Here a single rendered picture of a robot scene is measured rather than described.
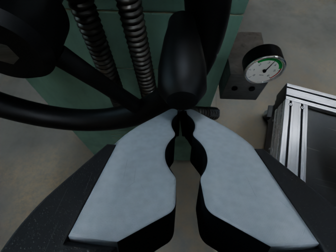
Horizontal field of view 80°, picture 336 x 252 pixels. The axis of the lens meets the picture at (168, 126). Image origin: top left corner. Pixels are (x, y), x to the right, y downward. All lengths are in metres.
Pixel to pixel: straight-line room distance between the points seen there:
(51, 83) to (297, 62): 1.35
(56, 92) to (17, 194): 0.63
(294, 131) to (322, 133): 0.12
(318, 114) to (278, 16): 0.99
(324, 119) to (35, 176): 1.24
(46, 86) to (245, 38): 0.46
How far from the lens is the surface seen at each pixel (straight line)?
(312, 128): 0.97
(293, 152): 0.85
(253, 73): 0.37
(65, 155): 1.06
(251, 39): 0.49
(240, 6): 0.36
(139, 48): 0.24
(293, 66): 1.49
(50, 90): 0.57
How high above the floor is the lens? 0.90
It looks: 62 degrees down
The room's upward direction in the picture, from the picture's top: 2 degrees clockwise
